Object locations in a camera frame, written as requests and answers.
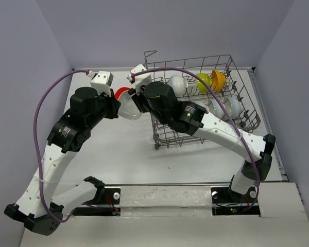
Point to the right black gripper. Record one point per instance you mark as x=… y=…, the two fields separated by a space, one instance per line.
x=138 y=99

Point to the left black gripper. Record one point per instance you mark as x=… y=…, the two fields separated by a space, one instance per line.
x=114 y=104

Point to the white square bowl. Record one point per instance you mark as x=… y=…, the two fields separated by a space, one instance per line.
x=128 y=108

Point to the green round bowl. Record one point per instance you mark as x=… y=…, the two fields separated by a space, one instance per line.
x=206 y=79

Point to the white round bowl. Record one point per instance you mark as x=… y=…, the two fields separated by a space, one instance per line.
x=232 y=106
x=201 y=105
x=215 y=108

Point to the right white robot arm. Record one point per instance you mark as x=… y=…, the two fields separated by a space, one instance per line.
x=189 y=118

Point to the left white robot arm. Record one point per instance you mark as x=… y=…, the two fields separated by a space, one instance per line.
x=38 y=208

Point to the orange square bowl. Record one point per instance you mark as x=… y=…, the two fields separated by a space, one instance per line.
x=120 y=91

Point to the yellow round bowl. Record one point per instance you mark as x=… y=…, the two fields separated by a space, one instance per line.
x=218 y=80

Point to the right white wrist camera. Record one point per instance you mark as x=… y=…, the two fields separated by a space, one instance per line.
x=140 y=80

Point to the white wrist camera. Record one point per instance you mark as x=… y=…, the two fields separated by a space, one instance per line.
x=101 y=81
x=140 y=80

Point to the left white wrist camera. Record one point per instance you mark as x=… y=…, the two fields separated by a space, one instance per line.
x=101 y=81

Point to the metal front rail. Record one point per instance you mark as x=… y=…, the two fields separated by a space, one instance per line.
x=175 y=184

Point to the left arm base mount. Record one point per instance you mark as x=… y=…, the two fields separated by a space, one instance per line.
x=106 y=204

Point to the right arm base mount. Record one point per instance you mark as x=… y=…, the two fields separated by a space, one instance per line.
x=225 y=203

